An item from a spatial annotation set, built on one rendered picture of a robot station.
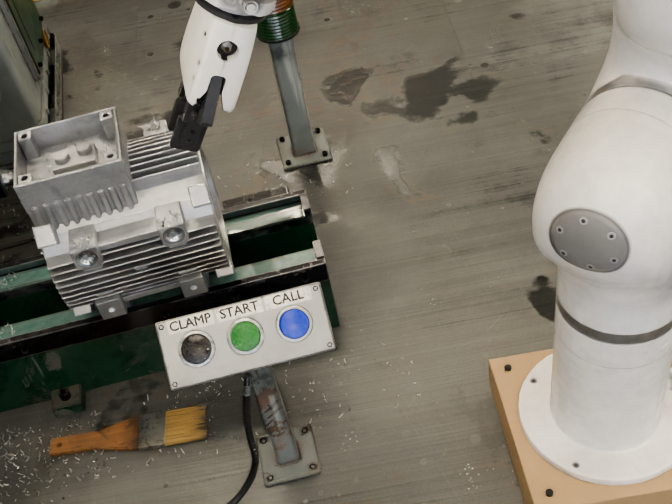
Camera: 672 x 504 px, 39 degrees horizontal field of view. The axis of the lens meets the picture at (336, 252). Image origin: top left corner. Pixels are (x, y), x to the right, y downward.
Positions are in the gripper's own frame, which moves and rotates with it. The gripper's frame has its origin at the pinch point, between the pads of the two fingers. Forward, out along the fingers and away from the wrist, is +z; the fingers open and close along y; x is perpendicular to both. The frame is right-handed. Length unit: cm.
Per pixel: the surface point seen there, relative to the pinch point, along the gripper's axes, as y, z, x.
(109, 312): -3.7, 26.1, 2.7
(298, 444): -17.8, 31.1, -20.7
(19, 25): 58, 28, 14
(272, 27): 33.3, 4.5, -16.8
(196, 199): -0.9, 9.2, -3.5
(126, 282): -2.7, 21.7, 1.6
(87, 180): 1.0, 10.4, 8.3
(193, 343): -20.7, 11.1, -1.6
